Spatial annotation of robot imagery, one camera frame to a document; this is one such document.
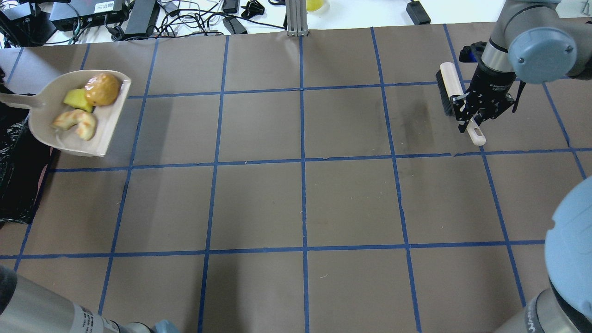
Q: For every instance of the toy croissant piece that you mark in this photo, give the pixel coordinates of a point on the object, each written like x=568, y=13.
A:
x=85, y=123

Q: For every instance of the yellow sponge block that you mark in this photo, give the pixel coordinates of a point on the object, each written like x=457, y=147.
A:
x=76, y=98

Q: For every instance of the brown toy potato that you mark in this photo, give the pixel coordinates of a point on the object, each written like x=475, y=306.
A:
x=102, y=89

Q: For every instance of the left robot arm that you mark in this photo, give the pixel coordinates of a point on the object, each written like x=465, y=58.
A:
x=27, y=307

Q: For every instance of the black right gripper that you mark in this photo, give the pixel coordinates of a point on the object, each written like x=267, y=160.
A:
x=493, y=82

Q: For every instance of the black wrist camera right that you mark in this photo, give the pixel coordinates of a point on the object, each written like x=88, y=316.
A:
x=472, y=53

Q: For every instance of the aluminium frame post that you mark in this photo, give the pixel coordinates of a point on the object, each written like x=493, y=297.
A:
x=296, y=18

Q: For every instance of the yellow tape roll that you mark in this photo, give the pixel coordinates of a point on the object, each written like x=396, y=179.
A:
x=314, y=5

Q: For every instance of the bin with black bag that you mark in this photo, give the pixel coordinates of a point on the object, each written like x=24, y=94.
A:
x=23, y=166

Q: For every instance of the beige plastic dustpan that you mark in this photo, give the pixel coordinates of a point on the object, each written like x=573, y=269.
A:
x=71, y=128

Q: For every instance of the white hand brush black bristles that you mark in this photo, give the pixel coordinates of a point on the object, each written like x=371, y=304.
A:
x=455, y=100

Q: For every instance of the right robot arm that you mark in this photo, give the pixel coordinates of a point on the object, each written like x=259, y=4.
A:
x=532, y=43

